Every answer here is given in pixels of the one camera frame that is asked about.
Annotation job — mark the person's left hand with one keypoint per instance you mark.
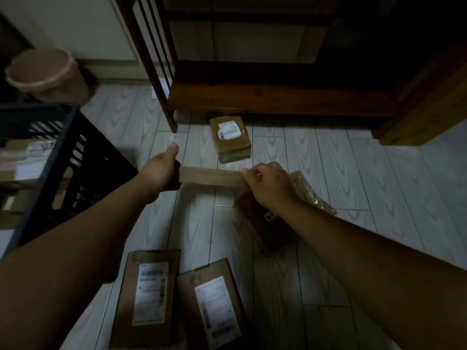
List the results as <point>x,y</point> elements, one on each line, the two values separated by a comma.
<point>157,174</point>

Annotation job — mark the person's right fingers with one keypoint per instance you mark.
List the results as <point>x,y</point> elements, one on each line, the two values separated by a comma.
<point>255,171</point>

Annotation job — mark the person's right hand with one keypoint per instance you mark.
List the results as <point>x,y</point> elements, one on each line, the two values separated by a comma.
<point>272,187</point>

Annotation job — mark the person's left thumb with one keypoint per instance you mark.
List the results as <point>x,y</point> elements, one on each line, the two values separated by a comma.
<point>172,151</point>

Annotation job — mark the person's right forearm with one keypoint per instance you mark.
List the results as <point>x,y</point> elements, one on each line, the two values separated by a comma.
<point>372,273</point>

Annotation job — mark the brown wooden cabinet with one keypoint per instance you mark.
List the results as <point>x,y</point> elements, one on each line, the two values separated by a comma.
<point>427,105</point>

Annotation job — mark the person's left forearm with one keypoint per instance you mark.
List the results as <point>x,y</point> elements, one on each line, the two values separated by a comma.
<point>69,262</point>

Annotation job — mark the labelled cardboard parcel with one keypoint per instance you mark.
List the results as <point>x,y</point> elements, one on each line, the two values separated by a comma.
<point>27,160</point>

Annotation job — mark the white cabinet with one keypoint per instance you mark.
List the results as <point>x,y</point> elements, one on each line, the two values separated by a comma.
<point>87,29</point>

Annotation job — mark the dark wooden bench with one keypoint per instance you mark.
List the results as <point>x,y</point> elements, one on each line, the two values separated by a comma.
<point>277,94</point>

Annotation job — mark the small taped cardboard parcel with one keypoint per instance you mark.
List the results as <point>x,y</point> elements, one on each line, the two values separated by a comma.
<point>230,140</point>

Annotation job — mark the pink waste bin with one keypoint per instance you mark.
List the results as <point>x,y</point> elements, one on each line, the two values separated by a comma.
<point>47,74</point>

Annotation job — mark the black plastic crate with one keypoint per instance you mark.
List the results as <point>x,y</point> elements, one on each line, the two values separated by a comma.
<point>84,167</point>

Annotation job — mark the dark brown cardboard box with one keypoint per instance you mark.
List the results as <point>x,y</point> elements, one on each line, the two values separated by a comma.
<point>270,225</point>

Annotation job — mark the cardboard box with white label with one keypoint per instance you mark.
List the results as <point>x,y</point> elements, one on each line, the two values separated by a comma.
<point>213,306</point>
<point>147,298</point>

